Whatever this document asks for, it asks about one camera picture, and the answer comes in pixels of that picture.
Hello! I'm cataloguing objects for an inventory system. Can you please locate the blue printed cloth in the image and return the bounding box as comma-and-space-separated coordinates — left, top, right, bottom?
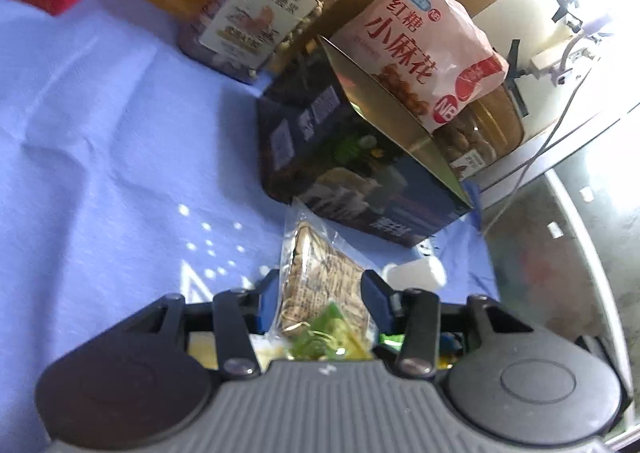
0, 0, 501, 453

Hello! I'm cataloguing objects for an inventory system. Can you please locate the pink snack bag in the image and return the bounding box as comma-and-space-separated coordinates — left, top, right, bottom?
330, 0, 511, 135

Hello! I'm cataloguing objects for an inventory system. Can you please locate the dark tin box sheep print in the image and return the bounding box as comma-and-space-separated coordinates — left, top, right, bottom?
256, 36, 476, 249

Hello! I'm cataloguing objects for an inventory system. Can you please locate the nut jar with dark label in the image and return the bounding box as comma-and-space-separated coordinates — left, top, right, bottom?
432, 82, 526, 180

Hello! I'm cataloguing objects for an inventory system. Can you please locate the nut jar with gold lid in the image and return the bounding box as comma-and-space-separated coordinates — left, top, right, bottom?
177, 0, 357, 85

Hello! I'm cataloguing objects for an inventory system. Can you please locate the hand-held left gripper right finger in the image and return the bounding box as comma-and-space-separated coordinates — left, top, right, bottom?
361, 269, 536, 377

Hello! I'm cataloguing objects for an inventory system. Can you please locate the white cable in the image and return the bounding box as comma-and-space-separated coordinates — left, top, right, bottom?
479, 33, 608, 234

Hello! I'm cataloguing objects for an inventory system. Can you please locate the clear packet of brown crackers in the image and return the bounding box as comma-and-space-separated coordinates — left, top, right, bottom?
266, 197, 377, 361

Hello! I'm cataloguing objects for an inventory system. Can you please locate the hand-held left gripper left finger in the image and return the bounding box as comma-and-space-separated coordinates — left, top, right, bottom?
114, 269, 281, 381

